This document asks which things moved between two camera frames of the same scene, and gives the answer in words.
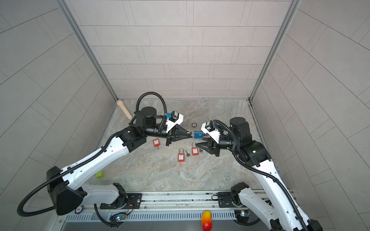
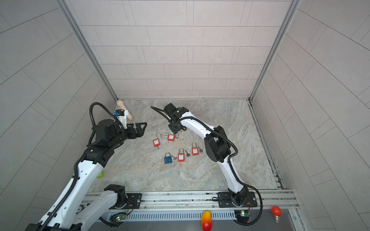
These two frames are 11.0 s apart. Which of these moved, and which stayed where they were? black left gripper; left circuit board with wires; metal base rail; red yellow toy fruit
Moved: black left gripper
Stayed: metal base rail; left circuit board with wires; red yellow toy fruit
